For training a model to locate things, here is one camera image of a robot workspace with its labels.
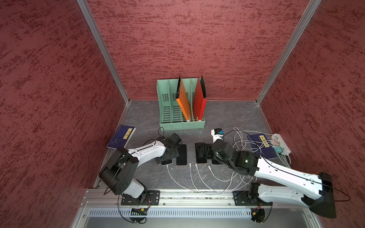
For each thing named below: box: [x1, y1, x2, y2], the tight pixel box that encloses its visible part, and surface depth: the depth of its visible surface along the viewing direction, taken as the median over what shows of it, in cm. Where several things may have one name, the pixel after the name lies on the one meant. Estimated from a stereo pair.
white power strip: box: [271, 133, 291, 156], surface depth 94 cm
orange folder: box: [175, 75, 191, 121], surface depth 87 cm
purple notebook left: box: [105, 124, 136, 150], surface depth 99 cm
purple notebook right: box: [246, 133, 279, 160], surface depth 94 cm
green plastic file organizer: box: [156, 77, 206, 131], surface depth 105 cm
